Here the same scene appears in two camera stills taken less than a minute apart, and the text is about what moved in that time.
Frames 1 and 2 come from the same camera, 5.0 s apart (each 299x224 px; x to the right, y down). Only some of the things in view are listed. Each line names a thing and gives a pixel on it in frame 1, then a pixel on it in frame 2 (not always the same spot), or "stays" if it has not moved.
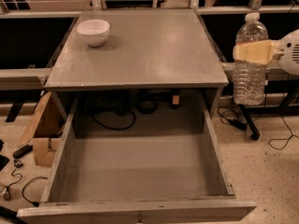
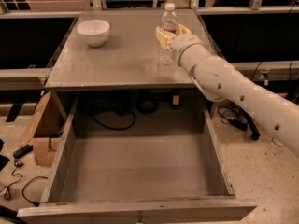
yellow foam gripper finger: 257,51 → 164,38
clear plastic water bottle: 249,78 → 169,21
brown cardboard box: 44,130 stays
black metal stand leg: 247,110 stays
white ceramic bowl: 94,30 stays
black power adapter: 241,125 stays
